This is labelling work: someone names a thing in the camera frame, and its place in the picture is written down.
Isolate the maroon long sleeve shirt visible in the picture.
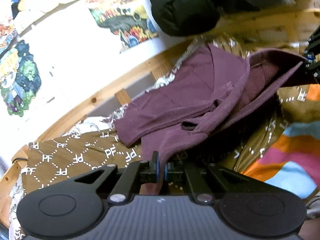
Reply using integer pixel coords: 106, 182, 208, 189
114, 44, 305, 166

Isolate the white floral bed sheet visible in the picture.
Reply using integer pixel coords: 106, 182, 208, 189
8, 35, 208, 240

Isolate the brown PF patterned blanket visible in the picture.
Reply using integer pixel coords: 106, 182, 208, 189
21, 33, 320, 201

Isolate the blond anime character poster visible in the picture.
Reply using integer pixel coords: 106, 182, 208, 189
1, 40, 42, 117

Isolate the colourful landscape poster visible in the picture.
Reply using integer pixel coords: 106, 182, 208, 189
86, 0, 158, 53

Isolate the red haired character poster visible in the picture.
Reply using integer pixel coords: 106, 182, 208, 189
0, 19, 17, 54

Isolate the wooden bed rail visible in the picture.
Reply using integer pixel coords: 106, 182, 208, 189
1, 0, 319, 229

